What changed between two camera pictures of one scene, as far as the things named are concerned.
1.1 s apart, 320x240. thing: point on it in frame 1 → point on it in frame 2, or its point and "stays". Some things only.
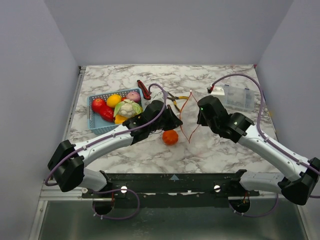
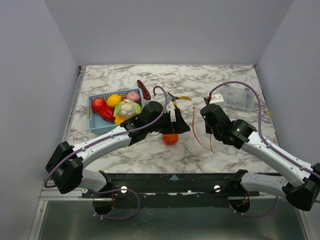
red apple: x=97 y=104 stays
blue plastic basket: x=96 y=125 stays
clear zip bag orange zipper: x=188 y=116 → x=200 y=128
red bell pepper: x=107 y=113 stays
